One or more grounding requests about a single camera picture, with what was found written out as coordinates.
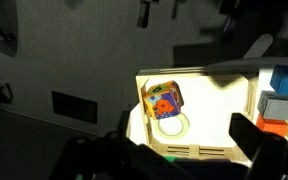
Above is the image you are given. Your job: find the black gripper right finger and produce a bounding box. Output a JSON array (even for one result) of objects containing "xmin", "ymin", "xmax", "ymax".
[{"xmin": 228, "ymin": 113, "xmax": 288, "ymax": 180}]

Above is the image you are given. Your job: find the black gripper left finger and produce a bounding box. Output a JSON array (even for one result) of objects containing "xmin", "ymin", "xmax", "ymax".
[{"xmin": 50, "ymin": 129, "xmax": 192, "ymax": 180}]

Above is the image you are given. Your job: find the orange building block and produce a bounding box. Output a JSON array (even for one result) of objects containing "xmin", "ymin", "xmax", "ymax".
[{"xmin": 255, "ymin": 113, "xmax": 288, "ymax": 138}]

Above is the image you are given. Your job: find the light wooden tray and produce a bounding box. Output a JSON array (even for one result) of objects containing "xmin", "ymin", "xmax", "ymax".
[{"xmin": 126, "ymin": 66, "xmax": 262, "ymax": 164}]

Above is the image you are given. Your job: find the dark floor vent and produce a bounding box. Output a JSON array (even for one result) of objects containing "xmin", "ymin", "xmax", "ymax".
[{"xmin": 51, "ymin": 90, "xmax": 98, "ymax": 125}]

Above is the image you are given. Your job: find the colourful soft number cube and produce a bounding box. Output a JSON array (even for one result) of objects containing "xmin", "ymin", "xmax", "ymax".
[{"xmin": 143, "ymin": 80, "xmax": 184, "ymax": 120}]

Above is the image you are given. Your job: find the white table base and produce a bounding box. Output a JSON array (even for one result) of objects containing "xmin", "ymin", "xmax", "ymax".
[{"xmin": 243, "ymin": 33, "xmax": 274, "ymax": 60}]

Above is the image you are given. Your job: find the pale wooden ring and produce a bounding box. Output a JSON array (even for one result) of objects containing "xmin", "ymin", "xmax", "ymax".
[{"xmin": 157, "ymin": 112, "xmax": 191, "ymax": 138}]

